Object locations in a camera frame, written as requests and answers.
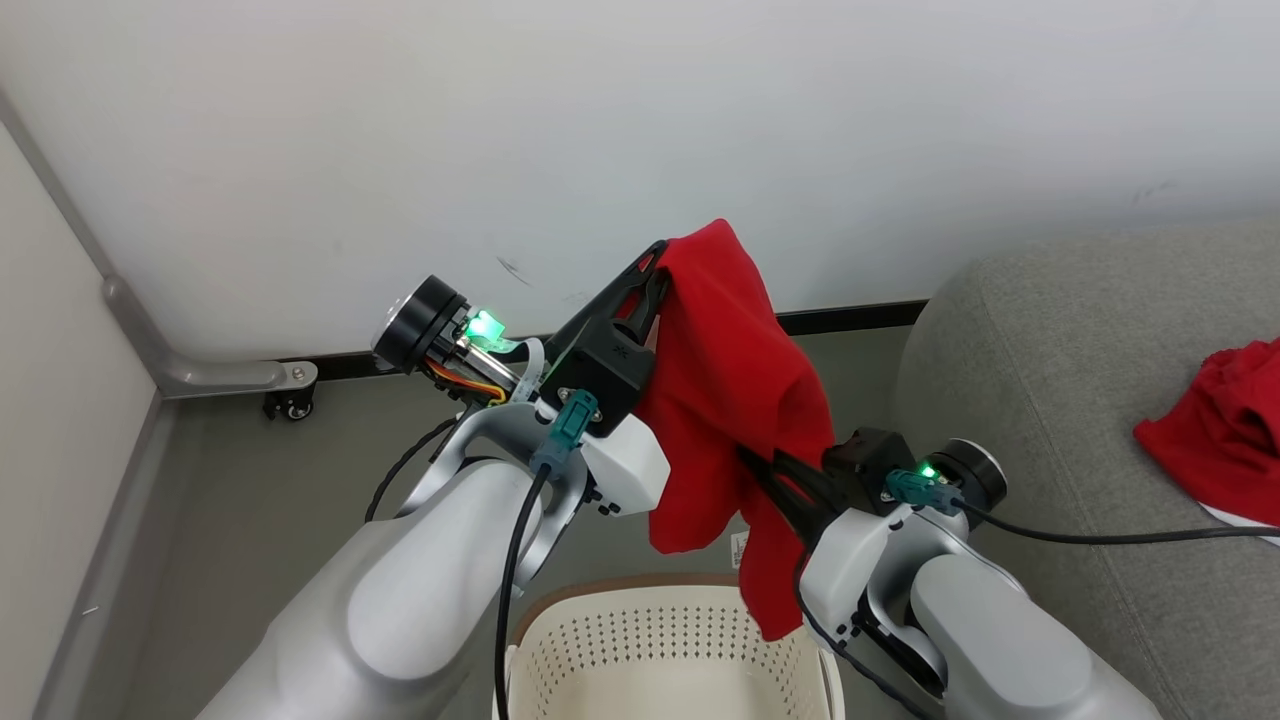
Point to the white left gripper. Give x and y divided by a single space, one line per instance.
625 465

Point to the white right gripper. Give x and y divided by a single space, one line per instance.
845 560

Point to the red cloth garment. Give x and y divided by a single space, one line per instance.
730 370

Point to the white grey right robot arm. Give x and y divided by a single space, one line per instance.
1000 650

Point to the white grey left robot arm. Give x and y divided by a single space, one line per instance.
400 600

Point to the cream perforated laundry basket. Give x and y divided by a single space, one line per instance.
650 660

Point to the dark grey baseboard strip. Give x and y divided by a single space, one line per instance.
850 317

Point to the grey fabric sofa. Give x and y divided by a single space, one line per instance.
1050 350

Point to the small black caster wheel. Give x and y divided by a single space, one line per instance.
292 405

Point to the red garment with white trim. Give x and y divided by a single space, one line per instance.
1230 430

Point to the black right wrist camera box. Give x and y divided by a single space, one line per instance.
870 455

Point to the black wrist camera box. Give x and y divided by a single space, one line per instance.
600 375
870 455

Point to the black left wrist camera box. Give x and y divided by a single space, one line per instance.
600 375

